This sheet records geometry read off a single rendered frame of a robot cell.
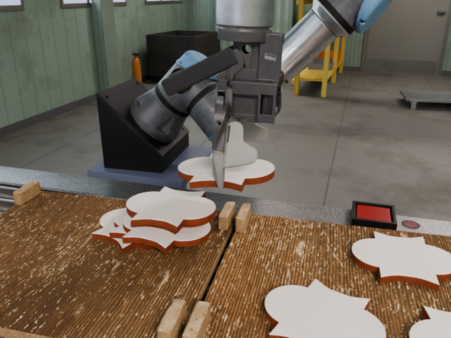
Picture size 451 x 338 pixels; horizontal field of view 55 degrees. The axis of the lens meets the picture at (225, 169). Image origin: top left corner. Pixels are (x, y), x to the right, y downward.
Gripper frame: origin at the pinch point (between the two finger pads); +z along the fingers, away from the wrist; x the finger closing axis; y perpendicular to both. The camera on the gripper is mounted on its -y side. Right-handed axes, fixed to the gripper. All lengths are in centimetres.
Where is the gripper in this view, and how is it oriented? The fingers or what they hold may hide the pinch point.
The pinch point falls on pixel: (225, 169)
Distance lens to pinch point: 64.6
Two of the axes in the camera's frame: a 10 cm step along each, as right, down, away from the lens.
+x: 2.3, -3.6, 9.0
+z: -0.2, 9.2, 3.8
